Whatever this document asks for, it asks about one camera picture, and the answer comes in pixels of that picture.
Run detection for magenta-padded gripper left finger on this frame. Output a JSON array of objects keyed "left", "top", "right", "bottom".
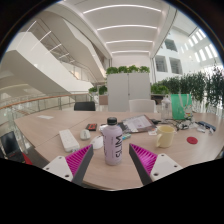
[{"left": 42, "top": 143, "right": 95, "bottom": 187}]

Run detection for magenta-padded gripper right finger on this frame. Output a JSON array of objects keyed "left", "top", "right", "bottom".
[{"left": 128, "top": 143, "right": 184, "bottom": 186}]

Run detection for lilac drink bottle black cap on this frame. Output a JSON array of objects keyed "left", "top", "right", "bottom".
[{"left": 102, "top": 116, "right": 124, "bottom": 167}]

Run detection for clear plastic water bottle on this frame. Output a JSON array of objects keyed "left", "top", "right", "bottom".
[{"left": 160, "top": 95, "right": 172, "bottom": 122}]

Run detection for white power strip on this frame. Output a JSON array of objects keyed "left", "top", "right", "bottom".
[{"left": 58, "top": 128, "right": 81, "bottom": 153}]

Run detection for pale yellow mug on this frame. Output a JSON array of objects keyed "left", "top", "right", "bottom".
[{"left": 155, "top": 124, "right": 177, "bottom": 149}]

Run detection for flat round red coaster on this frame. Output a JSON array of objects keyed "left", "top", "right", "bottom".
[{"left": 186, "top": 136, "right": 199, "bottom": 145}]

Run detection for white computer mouse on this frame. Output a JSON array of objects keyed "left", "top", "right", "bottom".
[
  {"left": 90, "top": 134, "right": 105, "bottom": 150},
  {"left": 79, "top": 128, "right": 92, "bottom": 141}
]

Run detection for tablet in dark case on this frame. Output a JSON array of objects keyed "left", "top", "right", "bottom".
[{"left": 121, "top": 114, "right": 157, "bottom": 134}]

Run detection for white paper sheet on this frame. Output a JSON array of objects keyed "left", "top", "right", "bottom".
[{"left": 36, "top": 114, "right": 55, "bottom": 120}]

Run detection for small red black box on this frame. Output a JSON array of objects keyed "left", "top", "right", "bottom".
[{"left": 85, "top": 123, "right": 98, "bottom": 132}]

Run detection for black chair with red seat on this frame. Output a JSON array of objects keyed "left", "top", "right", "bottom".
[{"left": 0, "top": 130, "right": 33, "bottom": 165}]

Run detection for dark blue keyboard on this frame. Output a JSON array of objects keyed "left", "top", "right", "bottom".
[{"left": 196, "top": 120, "right": 217, "bottom": 132}]

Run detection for green tote bag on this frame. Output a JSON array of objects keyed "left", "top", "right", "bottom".
[{"left": 170, "top": 93, "right": 194, "bottom": 121}]

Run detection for white office chair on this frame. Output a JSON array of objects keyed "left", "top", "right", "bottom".
[{"left": 128, "top": 98, "right": 157, "bottom": 114}]

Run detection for black office chair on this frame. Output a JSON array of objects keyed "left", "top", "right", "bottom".
[{"left": 73, "top": 101, "right": 97, "bottom": 112}]

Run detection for white cabinet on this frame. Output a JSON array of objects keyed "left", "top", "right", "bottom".
[{"left": 106, "top": 72, "right": 152, "bottom": 113}]

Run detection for green hedge plant row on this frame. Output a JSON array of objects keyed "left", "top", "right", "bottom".
[{"left": 150, "top": 66, "right": 224, "bottom": 109}]

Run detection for green plants atop cabinet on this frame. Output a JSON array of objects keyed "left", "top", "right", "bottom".
[{"left": 105, "top": 65, "right": 151, "bottom": 76}]

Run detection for black cable tangle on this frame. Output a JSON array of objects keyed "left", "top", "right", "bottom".
[{"left": 171, "top": 118, "right": 198, "bottom": 131}]

